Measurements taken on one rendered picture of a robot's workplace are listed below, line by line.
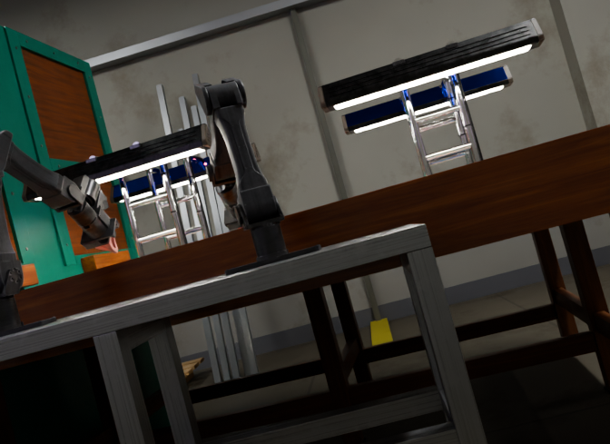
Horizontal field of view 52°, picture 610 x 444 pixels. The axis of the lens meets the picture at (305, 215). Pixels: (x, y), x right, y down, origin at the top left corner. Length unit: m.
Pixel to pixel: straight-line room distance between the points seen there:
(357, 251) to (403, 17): 3.67
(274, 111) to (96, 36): 1.44
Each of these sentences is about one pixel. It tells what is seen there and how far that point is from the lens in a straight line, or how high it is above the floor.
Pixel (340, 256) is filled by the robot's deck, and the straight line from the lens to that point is 1.08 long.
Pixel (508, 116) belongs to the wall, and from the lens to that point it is 4.59.
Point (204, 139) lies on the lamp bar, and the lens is 1.86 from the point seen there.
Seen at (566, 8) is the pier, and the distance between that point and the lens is 4.66.
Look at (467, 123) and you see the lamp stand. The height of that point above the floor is 0.90.
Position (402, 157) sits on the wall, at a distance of 4.45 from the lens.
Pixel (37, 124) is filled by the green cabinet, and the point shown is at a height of 1.40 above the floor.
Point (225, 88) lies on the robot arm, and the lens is 1.39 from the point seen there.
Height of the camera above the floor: 0.70
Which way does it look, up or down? 2 degrees up
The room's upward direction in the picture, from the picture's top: 15 degrees counter-clockwise
